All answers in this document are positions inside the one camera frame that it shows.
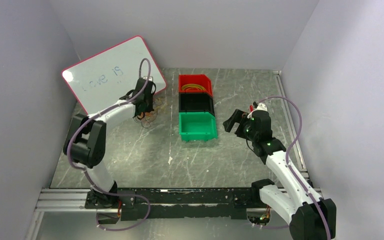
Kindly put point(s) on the black plastic bin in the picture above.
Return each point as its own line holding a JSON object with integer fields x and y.
{"x": 195, "y": 102}

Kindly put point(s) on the red plastic bin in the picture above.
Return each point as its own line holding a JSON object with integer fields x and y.
{"x": 195, "y": 83}

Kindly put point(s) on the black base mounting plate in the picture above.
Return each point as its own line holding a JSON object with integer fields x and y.
{"x": 236, "y": 203}

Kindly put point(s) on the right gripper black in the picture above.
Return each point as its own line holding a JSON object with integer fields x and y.
{"x": 239, "y": 116}

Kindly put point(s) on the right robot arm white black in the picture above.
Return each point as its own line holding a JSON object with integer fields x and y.
{"x": 308, "y": 215}

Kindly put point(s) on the whiteboard with pink frame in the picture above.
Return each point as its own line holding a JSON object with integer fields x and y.
{"x": 100, "y": 80}

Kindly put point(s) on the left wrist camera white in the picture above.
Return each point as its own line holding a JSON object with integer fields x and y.
{"x": 146, "y": 78}

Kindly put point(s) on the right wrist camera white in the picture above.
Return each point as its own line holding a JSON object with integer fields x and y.
{"x": 259, "y": 107}

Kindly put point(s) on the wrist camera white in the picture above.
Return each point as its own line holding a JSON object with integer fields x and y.
{"x": 146, "y": 78}
{"x": 259, "y": 107}

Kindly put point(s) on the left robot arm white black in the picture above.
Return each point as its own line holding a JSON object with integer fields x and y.
{"x": 85, "y": 144}

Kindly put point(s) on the green plastic bin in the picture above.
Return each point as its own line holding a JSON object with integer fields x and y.
{"x": 197, "y": 126}

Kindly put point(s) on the aluminium rail frame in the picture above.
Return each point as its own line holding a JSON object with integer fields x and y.
{"x": 63, "y": 217}

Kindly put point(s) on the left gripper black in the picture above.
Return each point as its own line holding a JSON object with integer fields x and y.
{"x": 150, "y": 108}

